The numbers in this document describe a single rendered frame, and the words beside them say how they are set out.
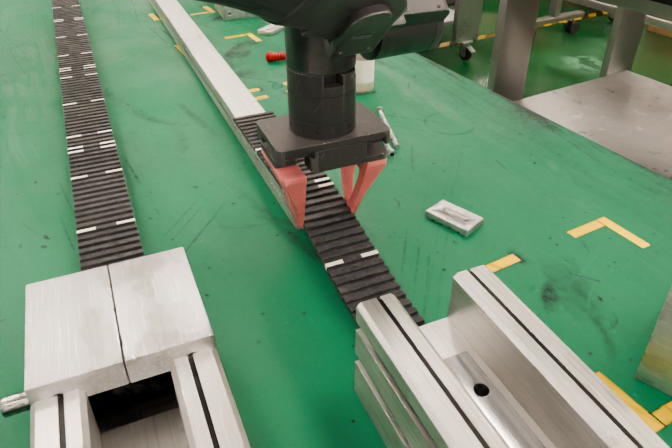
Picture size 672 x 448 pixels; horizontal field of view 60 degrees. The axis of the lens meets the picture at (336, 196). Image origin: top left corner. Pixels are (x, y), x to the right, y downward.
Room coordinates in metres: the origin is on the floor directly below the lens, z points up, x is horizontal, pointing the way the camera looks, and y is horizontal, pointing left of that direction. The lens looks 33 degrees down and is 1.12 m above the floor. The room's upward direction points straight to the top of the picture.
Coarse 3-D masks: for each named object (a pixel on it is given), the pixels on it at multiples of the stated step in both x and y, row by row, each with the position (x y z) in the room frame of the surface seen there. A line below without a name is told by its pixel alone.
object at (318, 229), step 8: (344, 216) 0.45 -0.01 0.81; (352, 216) 0.45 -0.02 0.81; (312, 224) 0.44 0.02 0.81; (320, 224) 0.44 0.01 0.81; (328, 224) 0.44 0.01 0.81; (336, 224) 0.45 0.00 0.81; (344, 224) 0.44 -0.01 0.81; (352, 224) 0.44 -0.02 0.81; (312, 232) 0.43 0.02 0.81; (320, 232) 0.43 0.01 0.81; (328, 232) 0.43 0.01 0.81; (336, 232) 0.44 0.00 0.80
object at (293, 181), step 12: (264, 144) 0.46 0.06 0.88; (264, 156) 0.46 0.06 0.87; (276, 168) 0.43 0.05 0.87; (288, 168) 0.43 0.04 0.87; (288, 180) 0.41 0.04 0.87; (300, 180) 0.42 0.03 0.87; (288, 192) 0.42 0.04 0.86; (300, 192) 0.42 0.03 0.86; (288, 204) 0.46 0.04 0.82; (300, 204) 0.43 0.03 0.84; (300, 216) 0.44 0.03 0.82; (300, 228) 0.44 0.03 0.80
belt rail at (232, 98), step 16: (160, 0) 1.23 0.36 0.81; (176, 0) 1.23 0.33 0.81; (160, 16) 1.20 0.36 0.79; (176, 16) 1.11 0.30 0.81; (176, 32) 1.03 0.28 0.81; (192, 32) 1.02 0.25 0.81; (192, 48) 0.93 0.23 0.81; (208, 48) 0.93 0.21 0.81; (192, 64) 0.91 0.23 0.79; (208, 64) 0.86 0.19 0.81; (224, 64) 0.86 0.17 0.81; (208, 80) 0.80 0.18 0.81; (224, 80) 0.79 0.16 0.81; (224, 96) 0.74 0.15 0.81; (240, 96) 0.74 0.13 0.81; (224, 112) 0.73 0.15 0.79; (240, 112) 0.68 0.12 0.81; (256, 112) 0.68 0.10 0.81; (256, 160) 0.59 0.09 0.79; (272, 176) 0.54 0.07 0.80; (272, 192) 0.54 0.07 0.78; (288, 208) 0.49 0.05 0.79
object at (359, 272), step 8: (360, 264) 0.40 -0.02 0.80; (368, 264) 0.40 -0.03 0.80; (376, 264) 0.40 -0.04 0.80; (384, 264) 0.40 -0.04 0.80; (328, 272) 0.39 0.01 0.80; (336, 272) 0.39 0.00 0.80; (344, 272) 0.39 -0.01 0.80; (352, 272) 0.39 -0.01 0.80; (360, 272) 0.39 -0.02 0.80; (368, 272) 0.39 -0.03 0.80; (376, 272) 0.39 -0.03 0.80; (384, 272) 0.39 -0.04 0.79; (336, 280) 0.38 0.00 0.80; (344, 280) 0.38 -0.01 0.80; (352, 280) 0.38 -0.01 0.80; (360, 280) 0.38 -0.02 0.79
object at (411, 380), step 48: (480, 288) 0.29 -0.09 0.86; (384, 336) 0.25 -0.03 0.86; (432, 336) 0.29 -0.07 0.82; (480, 336) 0.27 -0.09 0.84; (528, 336) 0.25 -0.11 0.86; (384, 384) 0.24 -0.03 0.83; (432, 384) 0.21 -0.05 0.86; (480, 384) 0.24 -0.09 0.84; (528, 384) 0.23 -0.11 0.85; (576, 384) 0.21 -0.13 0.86; (384, 432) 0.23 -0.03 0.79; (432, 432) 0.19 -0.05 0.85; (480, 432) 0.18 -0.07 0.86; (528, 432) 0.20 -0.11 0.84; (576, 432) 0.19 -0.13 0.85; (624, 432) 0.18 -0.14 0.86
